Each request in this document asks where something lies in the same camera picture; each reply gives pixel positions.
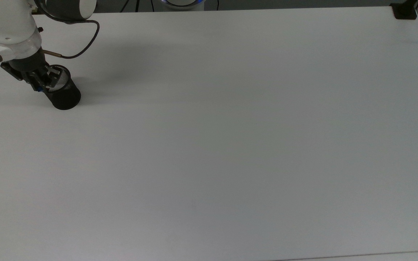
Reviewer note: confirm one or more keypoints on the black mesh pen cup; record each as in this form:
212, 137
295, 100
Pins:
65, 98

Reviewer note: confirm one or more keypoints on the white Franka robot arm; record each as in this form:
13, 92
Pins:
5, 25

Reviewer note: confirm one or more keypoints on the white robot base blue light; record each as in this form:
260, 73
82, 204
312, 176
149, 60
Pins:
183, 2

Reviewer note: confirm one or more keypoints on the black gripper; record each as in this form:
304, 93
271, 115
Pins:
25, 65

